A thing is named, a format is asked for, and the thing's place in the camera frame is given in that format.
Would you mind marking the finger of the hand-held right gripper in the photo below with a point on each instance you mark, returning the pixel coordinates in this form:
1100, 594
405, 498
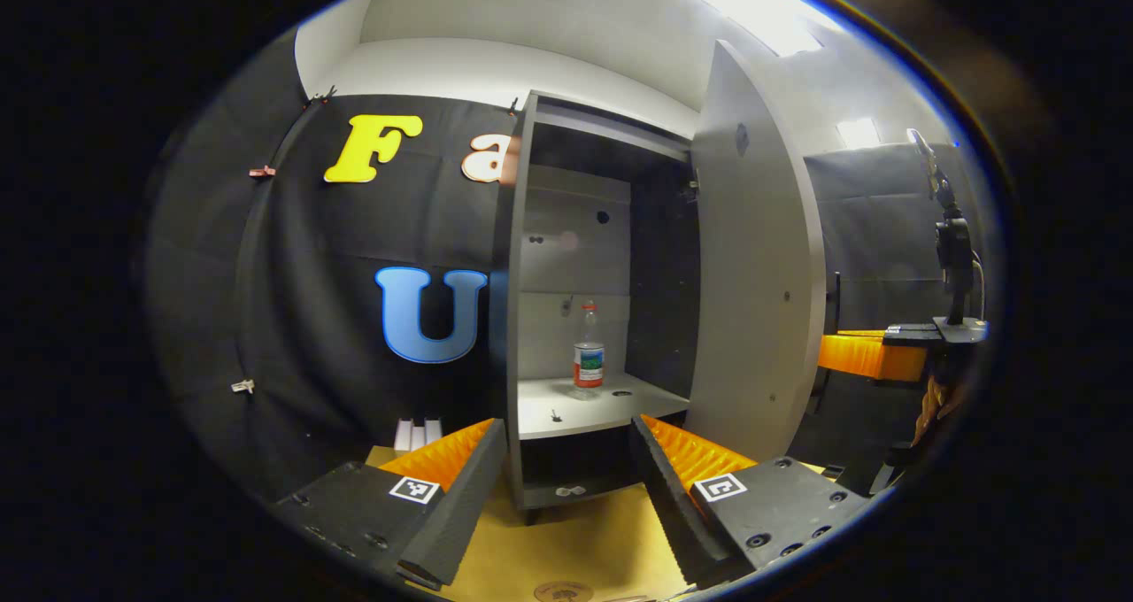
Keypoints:
863, 333
863, 357

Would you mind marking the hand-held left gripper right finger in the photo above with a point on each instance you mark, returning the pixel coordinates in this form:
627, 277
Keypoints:
677, 513

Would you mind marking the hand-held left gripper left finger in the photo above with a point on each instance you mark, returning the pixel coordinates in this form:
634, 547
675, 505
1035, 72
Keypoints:
460, 513

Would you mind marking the beige cabinet door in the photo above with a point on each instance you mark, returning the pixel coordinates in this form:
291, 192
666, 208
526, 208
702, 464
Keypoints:
752, 274

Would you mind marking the clear plastic bottle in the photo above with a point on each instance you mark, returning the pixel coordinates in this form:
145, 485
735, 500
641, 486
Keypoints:
589, 363

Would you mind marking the grey cabinet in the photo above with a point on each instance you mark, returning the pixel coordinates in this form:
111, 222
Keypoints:
575, 248

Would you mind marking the metal door hinge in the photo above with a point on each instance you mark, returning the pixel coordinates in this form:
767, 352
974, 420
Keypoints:
690, 190

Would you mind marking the white box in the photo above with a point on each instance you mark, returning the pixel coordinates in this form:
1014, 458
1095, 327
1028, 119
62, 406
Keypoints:
403, 436
419, 434
434, 430

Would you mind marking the small ceiling light panel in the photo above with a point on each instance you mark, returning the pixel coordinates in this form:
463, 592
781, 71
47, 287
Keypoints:
859, 133

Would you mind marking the white clip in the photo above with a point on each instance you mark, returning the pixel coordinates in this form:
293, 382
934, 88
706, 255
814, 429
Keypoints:
242, 386

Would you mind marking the black backdrop cloth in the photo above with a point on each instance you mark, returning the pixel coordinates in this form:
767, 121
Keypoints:
292, 319

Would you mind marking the large ceiling light panel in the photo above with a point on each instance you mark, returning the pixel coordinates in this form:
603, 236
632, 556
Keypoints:
752, 4

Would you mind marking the copper clip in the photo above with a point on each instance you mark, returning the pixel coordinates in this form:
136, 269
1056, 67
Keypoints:
262, 172

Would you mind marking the black clip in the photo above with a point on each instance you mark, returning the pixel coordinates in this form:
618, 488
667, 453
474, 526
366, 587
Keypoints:
320, 97

